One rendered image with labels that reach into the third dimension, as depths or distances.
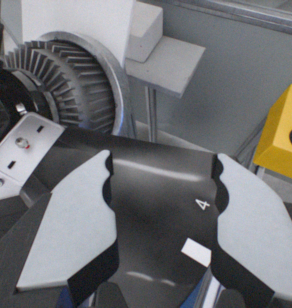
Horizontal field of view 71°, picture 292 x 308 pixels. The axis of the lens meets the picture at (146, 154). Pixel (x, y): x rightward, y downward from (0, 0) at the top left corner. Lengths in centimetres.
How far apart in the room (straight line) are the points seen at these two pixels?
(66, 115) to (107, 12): 21
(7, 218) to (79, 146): 21
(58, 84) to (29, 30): 24
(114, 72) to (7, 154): 22
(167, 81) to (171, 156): 54
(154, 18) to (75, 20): 39
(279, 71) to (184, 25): 39
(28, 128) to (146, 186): 17
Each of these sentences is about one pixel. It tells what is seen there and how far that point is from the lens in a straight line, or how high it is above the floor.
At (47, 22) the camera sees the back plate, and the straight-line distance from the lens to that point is 55.
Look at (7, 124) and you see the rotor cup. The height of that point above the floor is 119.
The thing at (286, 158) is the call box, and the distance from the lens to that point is 46.
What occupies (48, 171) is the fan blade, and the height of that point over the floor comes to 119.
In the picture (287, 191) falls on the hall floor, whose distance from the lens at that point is 170.
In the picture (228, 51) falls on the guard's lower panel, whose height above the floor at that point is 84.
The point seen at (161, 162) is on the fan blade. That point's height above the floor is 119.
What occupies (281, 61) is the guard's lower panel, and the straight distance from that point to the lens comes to 93.
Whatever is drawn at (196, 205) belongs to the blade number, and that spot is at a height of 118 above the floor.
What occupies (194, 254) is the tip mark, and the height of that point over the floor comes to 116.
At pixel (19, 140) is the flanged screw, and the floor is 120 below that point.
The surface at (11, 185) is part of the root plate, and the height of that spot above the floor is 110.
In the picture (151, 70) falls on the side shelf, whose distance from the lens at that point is 80.
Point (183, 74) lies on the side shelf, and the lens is 79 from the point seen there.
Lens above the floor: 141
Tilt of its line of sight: 66 degrees down
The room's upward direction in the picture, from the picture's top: 7 degrees counter-clockwise
